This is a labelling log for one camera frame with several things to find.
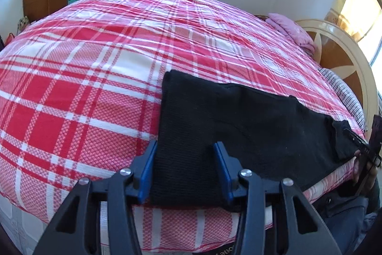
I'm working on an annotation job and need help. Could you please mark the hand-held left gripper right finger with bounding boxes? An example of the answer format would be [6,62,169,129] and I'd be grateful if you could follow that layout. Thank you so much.
[213,141,344,255]

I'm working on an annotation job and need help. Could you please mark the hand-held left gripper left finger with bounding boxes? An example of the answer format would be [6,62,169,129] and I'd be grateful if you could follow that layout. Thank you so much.
[31,140,159,255]

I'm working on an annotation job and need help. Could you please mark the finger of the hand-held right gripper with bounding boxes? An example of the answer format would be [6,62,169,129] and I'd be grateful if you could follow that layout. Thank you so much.
[343,128,371,154]

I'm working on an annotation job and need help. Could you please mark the black pants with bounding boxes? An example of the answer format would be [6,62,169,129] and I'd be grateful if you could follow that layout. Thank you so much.
[149,70,363,211]

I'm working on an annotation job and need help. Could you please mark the person's right hand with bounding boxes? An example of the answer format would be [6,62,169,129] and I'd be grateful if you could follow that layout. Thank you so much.
[353,150,378,193]

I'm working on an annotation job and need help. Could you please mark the striped pillow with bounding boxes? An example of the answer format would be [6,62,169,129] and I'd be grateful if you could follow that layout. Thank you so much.
[318,67,366,131]

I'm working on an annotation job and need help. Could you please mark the person's dark blue clothing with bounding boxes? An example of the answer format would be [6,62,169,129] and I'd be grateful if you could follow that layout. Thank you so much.
[322,192,380,255]

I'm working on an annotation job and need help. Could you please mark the large bright window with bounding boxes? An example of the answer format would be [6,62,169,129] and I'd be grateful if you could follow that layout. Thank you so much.
[370,34,382,67]

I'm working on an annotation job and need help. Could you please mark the cream and wood headboard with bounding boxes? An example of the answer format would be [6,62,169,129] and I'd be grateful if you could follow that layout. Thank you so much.
[294,19,379,124]

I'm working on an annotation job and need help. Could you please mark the red plaid bed sheet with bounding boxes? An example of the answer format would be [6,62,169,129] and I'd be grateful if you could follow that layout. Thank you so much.
[0,0,366,252]

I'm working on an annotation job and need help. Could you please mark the folded pink blanket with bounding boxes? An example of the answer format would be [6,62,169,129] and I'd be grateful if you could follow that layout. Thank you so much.
[265,13,318,57]

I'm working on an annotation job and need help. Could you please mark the yellow sunlit curtain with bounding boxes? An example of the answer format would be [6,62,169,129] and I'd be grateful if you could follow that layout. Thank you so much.
[324,0,382,43]

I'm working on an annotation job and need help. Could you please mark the white quilted mattress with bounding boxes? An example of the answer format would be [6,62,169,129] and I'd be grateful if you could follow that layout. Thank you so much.
[0,194,50,245]

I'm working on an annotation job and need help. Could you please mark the patterned paper bag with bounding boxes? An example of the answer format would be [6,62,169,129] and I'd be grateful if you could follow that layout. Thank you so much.
[16,16,30,34]

